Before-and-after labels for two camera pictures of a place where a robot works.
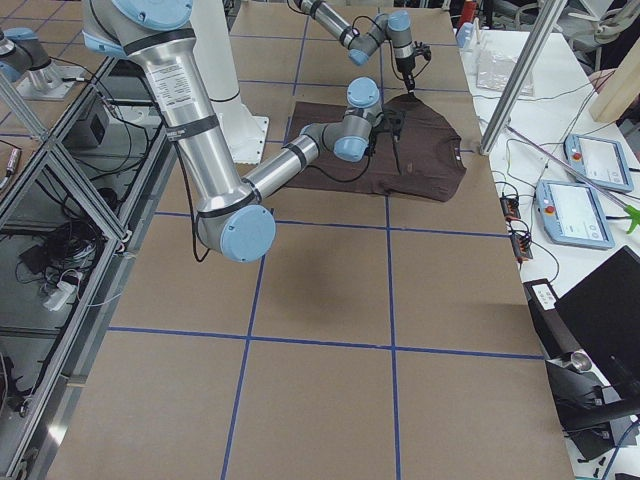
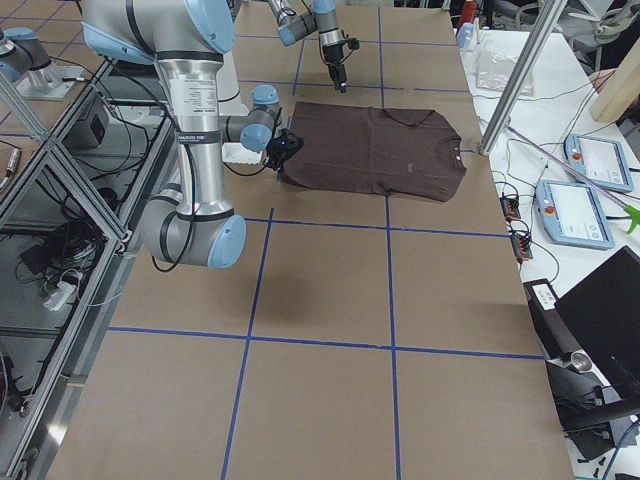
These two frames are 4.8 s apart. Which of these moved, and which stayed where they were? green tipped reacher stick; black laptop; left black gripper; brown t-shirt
Moved: left black gripper
Stayed: green tipped reacher stick; black laptop; brown t-shirt
